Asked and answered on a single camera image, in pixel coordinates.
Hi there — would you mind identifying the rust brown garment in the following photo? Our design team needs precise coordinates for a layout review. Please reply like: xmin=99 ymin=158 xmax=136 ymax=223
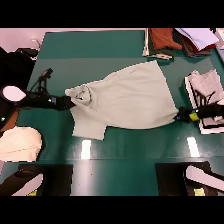
xmin=148 ymin=27 xmax=184 ymax=52

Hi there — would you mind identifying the white garment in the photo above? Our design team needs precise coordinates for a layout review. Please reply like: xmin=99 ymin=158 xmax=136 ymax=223
xmin=184 ymin=76 xmax=224 ymax=135

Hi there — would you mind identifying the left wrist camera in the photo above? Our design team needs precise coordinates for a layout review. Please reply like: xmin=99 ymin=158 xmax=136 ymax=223
xmin=31 ymin=67 xmax=54 ymax=95

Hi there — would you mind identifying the pale grey T-shirt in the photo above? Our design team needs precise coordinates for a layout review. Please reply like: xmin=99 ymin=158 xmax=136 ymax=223
xmin=64 ymin=59 xmax=180 ymax=141

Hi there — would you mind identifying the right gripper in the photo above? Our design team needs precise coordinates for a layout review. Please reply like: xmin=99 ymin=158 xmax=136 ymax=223
xmin=176 ymin=106 xmax=201 ymax=123

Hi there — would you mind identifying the dark brown garment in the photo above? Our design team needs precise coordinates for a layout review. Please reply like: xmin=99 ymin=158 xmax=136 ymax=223
xmin=180 ymin=32 xmax=214 ymax=58

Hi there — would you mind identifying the speckled grey garment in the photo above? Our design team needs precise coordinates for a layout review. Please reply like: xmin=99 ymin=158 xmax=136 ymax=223
xmin=185 ymin=69 xmax=224 ymax=105

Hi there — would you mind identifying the cream garment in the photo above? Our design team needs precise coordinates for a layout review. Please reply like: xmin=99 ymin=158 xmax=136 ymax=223
xmin=0 ymin=126 xmax=44 ymax=164

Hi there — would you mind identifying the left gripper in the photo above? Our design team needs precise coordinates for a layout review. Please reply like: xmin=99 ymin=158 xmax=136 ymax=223
xmin=49 ymin=95 xmax=76 ymax=111

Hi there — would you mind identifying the pale lavender garment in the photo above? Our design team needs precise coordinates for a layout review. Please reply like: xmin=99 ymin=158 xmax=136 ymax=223
xmin=174 ymin=27 xmax=221 ymax=52

